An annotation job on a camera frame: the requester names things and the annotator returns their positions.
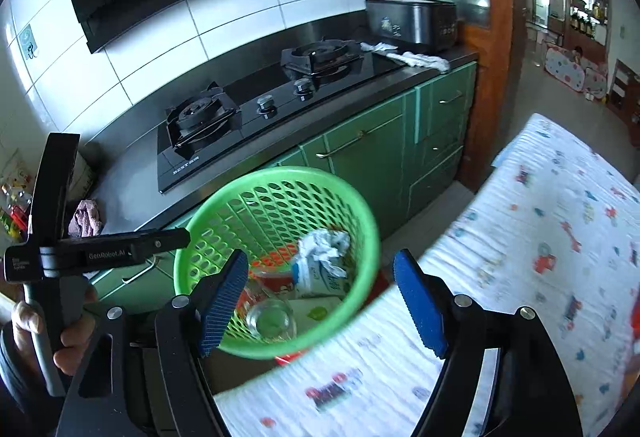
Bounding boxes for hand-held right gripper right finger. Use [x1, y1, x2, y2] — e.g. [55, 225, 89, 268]
[393, 248, 583, 437]

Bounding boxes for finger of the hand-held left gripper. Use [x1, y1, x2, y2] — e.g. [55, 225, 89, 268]
[131, 227, 192, 263]

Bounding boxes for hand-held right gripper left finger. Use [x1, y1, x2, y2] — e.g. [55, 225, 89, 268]
[55, 248, 250, 437]

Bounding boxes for clear plastic cup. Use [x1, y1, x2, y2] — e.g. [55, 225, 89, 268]
[245, 299, 297, 343]

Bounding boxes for red instant noodle cup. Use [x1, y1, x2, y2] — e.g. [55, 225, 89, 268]
[245, 254, 301, 303]

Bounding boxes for white packet with green print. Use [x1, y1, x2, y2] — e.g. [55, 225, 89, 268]
[287, 297, 346, 333]

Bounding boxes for white and blue carton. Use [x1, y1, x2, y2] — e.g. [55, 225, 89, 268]
[292, 252, 353, 300]

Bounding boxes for green plastic basket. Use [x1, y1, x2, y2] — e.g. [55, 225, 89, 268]
[173, 166, 381, 360]

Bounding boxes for white paper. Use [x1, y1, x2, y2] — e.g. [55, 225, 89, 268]
[298, 229, 351, 275]

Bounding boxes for person's left forearm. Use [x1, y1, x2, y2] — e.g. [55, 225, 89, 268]
[0, 322, 66, 437]

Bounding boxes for person's left hand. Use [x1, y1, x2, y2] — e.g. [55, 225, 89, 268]
[12, 287, 98, 375]

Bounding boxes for pink cloth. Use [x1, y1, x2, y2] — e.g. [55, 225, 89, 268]
[67, 198, 105, 239]

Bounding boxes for printed white tablecloth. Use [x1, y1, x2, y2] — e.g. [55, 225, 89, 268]
[212, 112, 640, 437]

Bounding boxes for green kitchen cabinets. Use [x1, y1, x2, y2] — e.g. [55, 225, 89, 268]
[92, 60, 478, 298]

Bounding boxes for black gas stove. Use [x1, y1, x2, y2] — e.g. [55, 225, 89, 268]
[156, 37, 426, 195]

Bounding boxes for white cloth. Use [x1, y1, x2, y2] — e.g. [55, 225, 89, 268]
[360, 41, 451, 70]

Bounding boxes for dotted playpen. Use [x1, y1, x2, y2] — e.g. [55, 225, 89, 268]
[544, 44, 608, 93]

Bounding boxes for low wooden shelf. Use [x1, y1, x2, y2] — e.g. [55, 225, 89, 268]
[607, 60, 640, 128]

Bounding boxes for display cabinet with bottles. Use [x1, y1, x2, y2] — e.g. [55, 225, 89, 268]
[565, 0, 611, 53]

